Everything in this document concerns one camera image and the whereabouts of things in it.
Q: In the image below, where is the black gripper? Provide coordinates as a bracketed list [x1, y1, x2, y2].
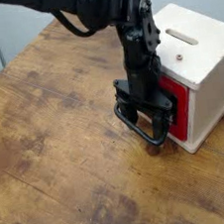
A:
[113, 59, 173, 139]

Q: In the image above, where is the black metal drawer handle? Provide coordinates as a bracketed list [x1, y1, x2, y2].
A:
[114, 102, 169, 147]

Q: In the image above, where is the red wooden drawer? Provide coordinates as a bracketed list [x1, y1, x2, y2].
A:
[159, 74, 189, 142]

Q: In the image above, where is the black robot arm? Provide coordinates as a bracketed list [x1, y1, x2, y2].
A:
[0, 0, 172, 145]

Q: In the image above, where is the white wooden drawer cabinet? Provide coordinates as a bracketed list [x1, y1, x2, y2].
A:
[155, 3, 224, 154]

